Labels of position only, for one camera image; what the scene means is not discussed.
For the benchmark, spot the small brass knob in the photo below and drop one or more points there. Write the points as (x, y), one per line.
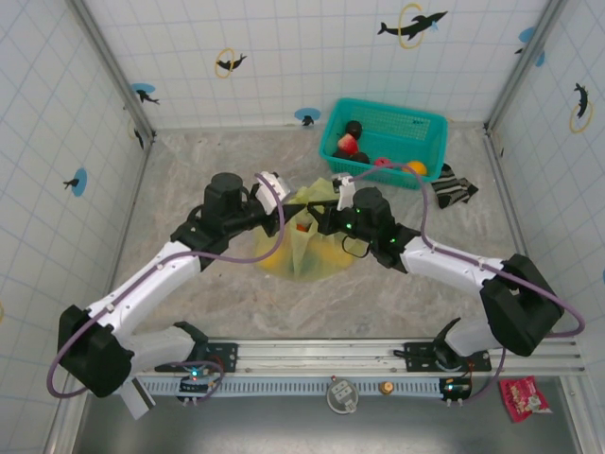
(387, 388)

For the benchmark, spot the right circuit board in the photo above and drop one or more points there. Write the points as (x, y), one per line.
(454, 389)

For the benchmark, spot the large fake orange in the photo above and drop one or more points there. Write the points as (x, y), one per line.
(300, 228)

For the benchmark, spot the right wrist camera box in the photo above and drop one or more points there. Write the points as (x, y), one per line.
(345, 194)

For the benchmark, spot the yellow fake lemon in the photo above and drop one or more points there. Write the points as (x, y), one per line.
(275, 262)

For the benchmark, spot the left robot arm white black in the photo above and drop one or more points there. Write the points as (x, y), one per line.
(151, 279)

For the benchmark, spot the yellow plastic bag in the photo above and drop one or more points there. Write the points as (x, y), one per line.
(288, 246)

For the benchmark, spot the black white striped sock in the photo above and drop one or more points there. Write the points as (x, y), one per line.
(454, 189)

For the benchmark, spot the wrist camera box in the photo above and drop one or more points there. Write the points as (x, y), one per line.
(345, 194)
(271, 189)

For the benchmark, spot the left circuit board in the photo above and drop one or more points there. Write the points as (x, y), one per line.
(194, 385)

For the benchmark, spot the teal plastic mesh basket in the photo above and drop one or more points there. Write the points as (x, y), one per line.
(402, 123)

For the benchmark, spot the pink red fake fruit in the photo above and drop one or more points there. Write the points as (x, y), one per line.
(382, 162)

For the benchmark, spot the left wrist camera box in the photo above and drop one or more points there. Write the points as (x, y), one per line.
(271, 189)

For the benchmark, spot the grey white card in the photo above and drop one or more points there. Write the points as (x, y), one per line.
(139, 404)

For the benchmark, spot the round grey device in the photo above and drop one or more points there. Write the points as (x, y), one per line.
(341, 395)

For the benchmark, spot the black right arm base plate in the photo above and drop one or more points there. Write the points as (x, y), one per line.
(416, 357)

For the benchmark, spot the aluminium corner post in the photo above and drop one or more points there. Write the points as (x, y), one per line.
(522, 71)
(115, 71)

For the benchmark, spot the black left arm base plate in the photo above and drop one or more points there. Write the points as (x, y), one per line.
(222, 354)

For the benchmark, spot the blue patch sticker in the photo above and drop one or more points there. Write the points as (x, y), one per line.
(527, 34)

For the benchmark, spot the yellow fake mango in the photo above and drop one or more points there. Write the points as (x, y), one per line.
(341, 259)

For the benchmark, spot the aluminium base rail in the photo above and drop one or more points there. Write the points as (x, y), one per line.
(506, 189)
(137, 189)
(236, 127)

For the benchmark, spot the small yellow-orange fake fruit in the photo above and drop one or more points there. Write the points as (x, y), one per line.
(417, 169)

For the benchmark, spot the dark fake mangosteen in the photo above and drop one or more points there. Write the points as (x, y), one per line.
(353, 129)
(360, 157)

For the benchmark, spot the red snack packet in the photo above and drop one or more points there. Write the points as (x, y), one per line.
(522, 399)

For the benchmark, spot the aluminium mounting rail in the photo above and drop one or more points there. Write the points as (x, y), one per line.
(307, 352)

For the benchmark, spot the circuit board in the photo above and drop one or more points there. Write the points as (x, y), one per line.
(454, 389)
(194, 385)

